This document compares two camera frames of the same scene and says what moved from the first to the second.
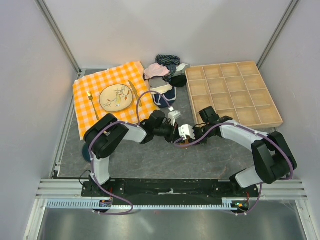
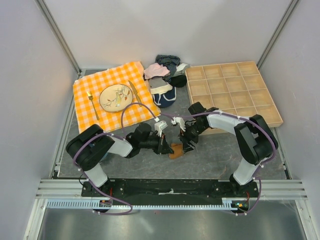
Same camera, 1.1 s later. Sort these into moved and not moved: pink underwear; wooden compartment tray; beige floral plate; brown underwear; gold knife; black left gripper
Moved: black left gripper; brown underwear
Not moved: beige floral plate; gold knife; pink underwear; wooden compartment tray
